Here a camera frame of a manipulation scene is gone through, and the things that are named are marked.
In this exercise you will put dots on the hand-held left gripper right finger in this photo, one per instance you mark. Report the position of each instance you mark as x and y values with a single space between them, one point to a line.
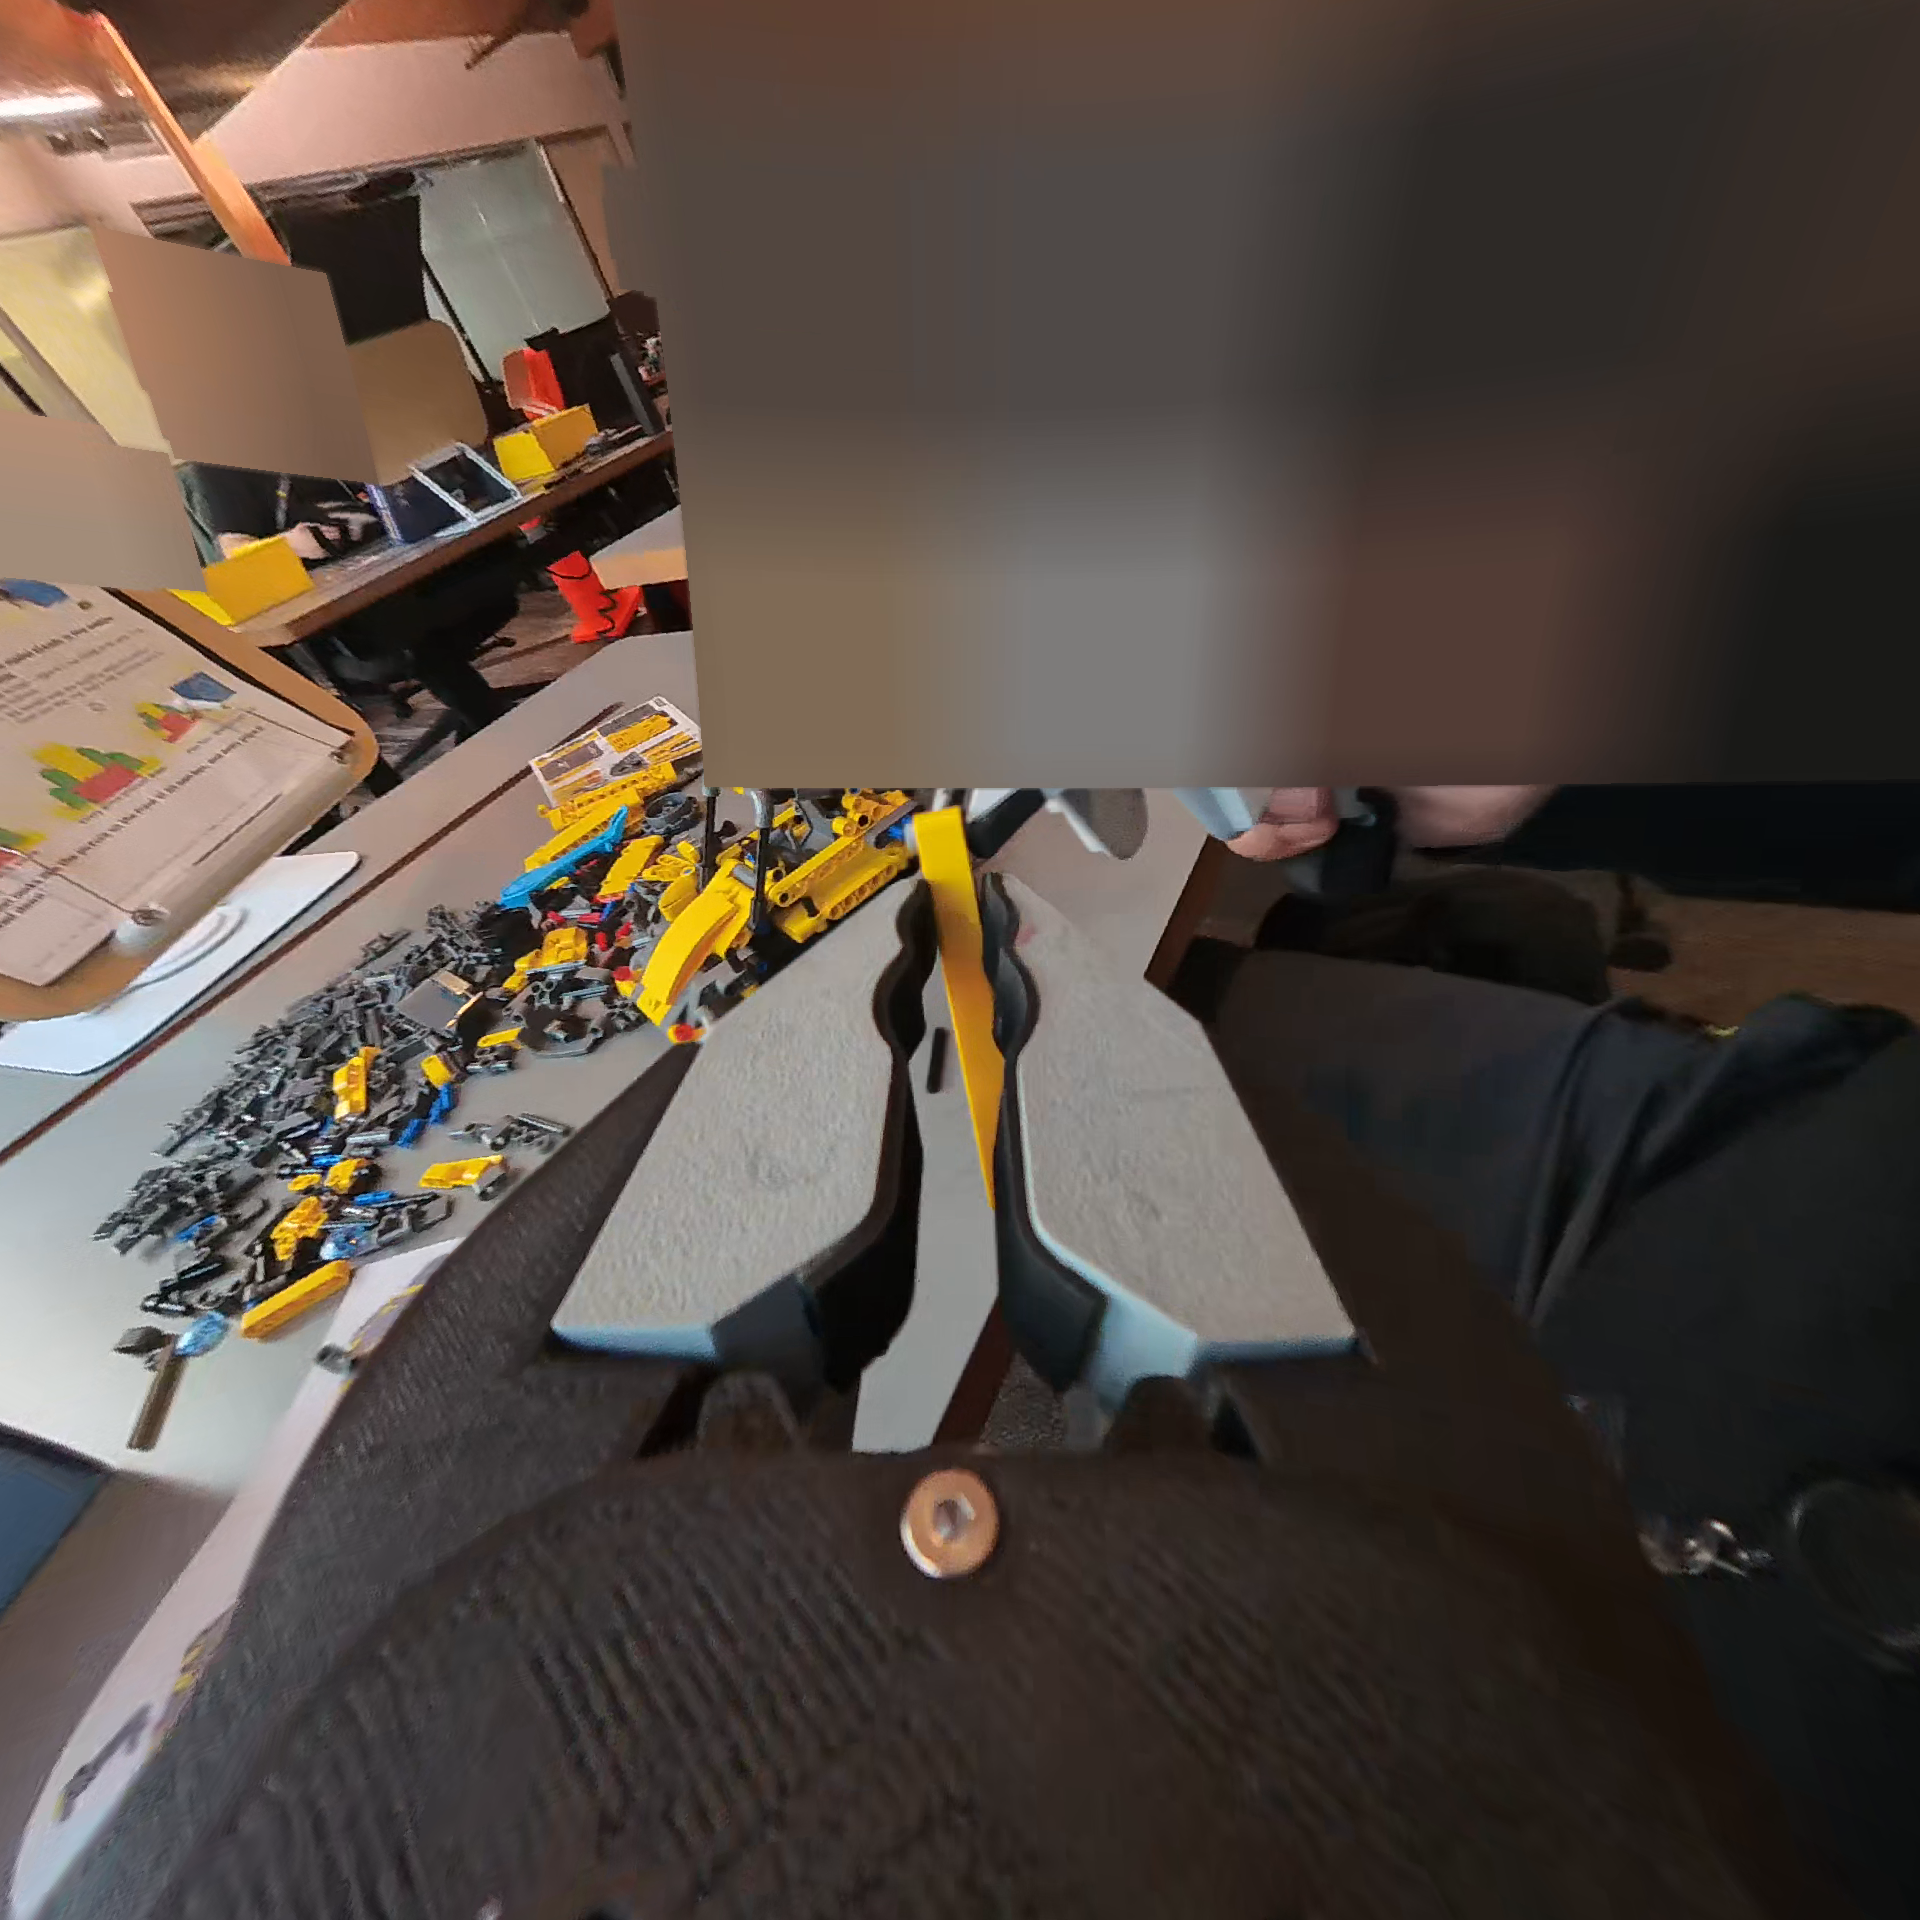
1172 1186

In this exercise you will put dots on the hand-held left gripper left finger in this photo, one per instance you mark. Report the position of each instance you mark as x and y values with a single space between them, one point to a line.
735 1186

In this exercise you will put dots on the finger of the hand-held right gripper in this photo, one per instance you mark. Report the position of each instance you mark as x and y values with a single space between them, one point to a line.
1003 818

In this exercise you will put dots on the long yellow brick beam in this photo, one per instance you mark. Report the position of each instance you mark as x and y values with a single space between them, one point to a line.
963 976

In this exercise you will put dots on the yellow brick toy car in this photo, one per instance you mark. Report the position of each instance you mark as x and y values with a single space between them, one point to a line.
705 928

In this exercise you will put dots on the grey desk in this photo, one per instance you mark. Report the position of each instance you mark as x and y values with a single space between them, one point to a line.
449 1394

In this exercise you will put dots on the person's right hand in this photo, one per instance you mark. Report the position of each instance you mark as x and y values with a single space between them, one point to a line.
1293 835

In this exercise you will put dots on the black backpack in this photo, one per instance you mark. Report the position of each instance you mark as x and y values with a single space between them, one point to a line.
1501 928

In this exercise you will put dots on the yellow grey sticker sheet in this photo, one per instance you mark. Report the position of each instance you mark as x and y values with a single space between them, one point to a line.
615 753

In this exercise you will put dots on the pile of small brick parts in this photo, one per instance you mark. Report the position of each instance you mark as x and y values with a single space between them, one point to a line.
332 1111

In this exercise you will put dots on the wood rimmed grey table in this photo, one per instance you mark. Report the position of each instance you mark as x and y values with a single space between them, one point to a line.
646 555

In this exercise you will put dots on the open instruction booklet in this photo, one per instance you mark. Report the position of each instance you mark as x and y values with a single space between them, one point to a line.
272 1502

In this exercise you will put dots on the yellow storage bin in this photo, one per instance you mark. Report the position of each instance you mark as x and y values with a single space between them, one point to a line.
259 579
549 447

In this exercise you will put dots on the wooden document stand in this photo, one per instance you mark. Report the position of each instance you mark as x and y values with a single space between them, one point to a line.
340 734

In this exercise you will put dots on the blue cardboard kit box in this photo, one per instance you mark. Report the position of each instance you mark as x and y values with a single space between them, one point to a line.
43 1516

